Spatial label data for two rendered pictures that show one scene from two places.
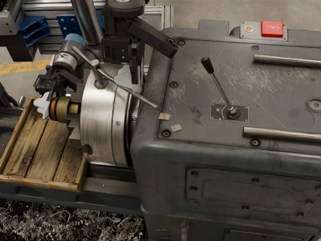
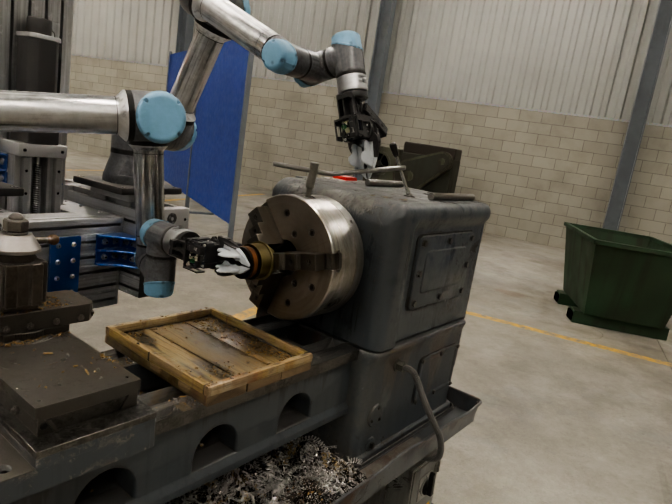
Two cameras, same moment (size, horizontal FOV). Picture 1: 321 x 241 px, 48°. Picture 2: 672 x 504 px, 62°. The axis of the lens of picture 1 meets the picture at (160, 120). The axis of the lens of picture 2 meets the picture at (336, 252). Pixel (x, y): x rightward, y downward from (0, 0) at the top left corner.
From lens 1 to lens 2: 1.48 m
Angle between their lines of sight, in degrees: 66
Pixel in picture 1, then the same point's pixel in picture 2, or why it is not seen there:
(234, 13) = not seen: hidden behind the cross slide
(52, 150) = (226, 353)
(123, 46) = (368, 120)
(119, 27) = (356, 109)
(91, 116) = (330, 218)
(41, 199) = (231, 457)
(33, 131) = (170, 351)
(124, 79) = (367, 155)
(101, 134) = (346, 235)
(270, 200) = (452, 271)
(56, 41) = not seen: hidden behind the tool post
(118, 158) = (359, 267)
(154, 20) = not seen: outside the picture
